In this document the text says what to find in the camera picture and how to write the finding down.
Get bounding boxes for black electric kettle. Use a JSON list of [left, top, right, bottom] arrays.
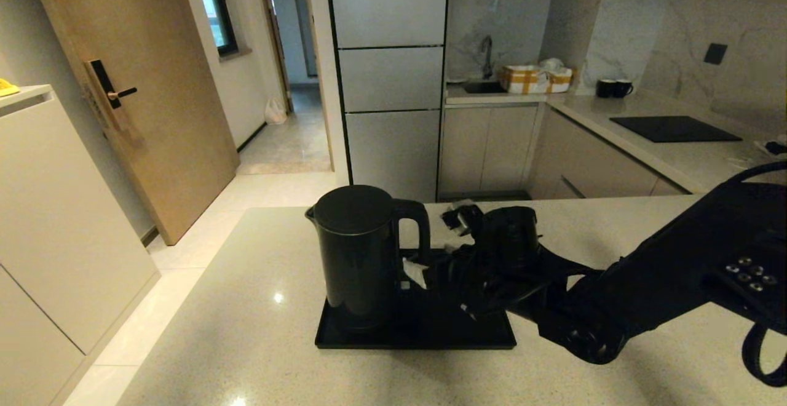
[[306, 185, 431, 333]]

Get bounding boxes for black rectangular serving tray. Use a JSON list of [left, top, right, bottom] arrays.
[[315, 248, 517, 350]]

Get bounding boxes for beige kitchen base cabinets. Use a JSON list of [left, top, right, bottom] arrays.
[[438, 104, 687, 201]]

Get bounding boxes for cardboard box with yellow tape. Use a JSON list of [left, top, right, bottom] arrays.
[[545, 67, 574, 93], [500, 65, 550, 95]]

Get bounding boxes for tall white cabinet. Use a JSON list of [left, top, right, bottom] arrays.
[[326, 0, 451, 202]]

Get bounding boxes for white plastic bag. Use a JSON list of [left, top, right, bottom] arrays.
[[265, 97, 288, 125]]

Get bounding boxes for black induction cooktop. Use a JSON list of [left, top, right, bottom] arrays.
[[610, 116, 743, 143]]

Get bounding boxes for light wooden door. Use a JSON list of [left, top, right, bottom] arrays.
[[26, 0, 241, 245]]

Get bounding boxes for dark framed window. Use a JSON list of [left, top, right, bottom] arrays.
[[192, 0, 239, 57]]

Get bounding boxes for white storage cabinet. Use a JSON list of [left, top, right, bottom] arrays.
[[0, 84, 162, 406]]

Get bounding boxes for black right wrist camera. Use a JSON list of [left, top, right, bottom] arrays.
[[486, 206, 543, 268]]

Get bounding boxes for brown interior door frame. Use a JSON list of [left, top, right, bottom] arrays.
[[257, 0, 295, 113]]

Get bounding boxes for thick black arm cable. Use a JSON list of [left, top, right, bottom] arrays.
[[741, 323, 787, 388]]

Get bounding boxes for black door lock with handle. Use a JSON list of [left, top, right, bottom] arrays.
[[84, 59, 139, 133]]

